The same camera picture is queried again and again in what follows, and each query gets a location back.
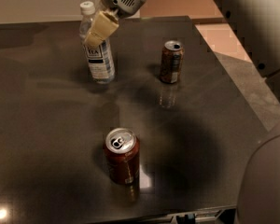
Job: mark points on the clear plastic tea bottle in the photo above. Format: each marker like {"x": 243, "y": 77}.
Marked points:
{"x": 100, "y": 59}

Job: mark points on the red soda can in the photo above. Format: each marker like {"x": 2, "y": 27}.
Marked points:
{"x": 122, "y": 150}

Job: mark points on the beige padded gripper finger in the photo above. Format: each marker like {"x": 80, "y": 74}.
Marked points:
{"x": 105, "y": 23}

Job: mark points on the brown can with blue label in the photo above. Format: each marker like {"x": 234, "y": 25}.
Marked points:
{"x": 171, "y": 61}

